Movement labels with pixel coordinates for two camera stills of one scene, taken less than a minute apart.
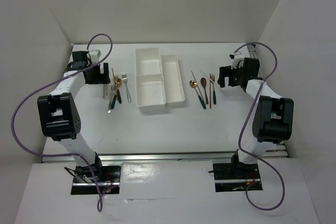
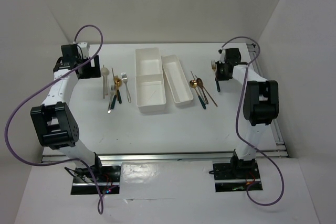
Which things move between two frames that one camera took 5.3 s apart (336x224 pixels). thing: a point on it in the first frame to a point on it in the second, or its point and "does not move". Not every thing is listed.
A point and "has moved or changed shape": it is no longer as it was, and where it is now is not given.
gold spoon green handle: x=118 y=84 does not move
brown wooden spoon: x=203 y=82 has moved or changed shape
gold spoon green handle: x=193 y=84 does not move
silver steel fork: x=125 y=79 does not move
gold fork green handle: x=115 y=85 does not move
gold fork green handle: x=212 y=81 to x=214 y=67
